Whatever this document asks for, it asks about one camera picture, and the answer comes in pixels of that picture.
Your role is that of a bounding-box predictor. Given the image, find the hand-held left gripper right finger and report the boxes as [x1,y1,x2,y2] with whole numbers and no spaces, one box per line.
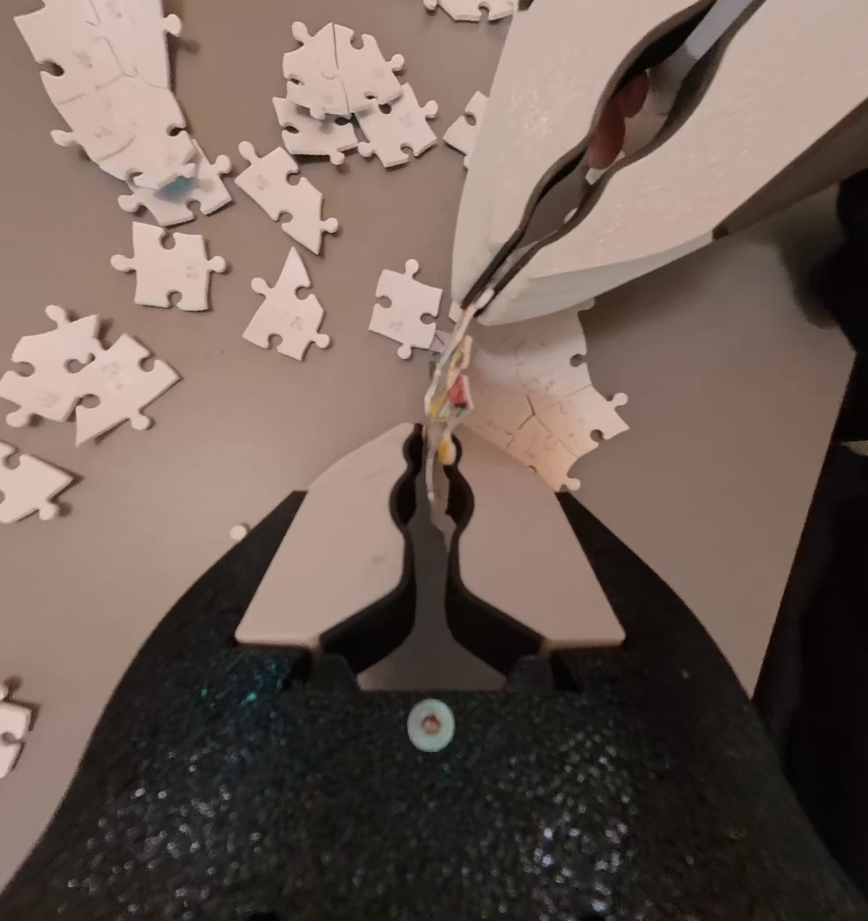
[441,432,627,679]

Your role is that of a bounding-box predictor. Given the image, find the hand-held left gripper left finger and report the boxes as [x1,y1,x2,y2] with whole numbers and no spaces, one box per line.
[234,423,424,676]

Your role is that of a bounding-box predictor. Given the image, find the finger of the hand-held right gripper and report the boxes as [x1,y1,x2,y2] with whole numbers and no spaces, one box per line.
[452,0,715,303]
[477,0,868,328]

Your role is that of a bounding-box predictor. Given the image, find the large curved white puzzle section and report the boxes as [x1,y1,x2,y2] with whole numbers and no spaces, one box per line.
[455,298,630,492]

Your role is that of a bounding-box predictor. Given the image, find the white puzzle pieces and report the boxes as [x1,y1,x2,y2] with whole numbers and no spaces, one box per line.
[0,0,521,814]

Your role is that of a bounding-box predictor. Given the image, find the flat assembled white puzzle section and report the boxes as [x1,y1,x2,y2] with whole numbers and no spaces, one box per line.
[12,0,199,189]

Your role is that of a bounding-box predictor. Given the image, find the person's right hand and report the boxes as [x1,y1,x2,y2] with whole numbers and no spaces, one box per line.
[588,71,652,171]

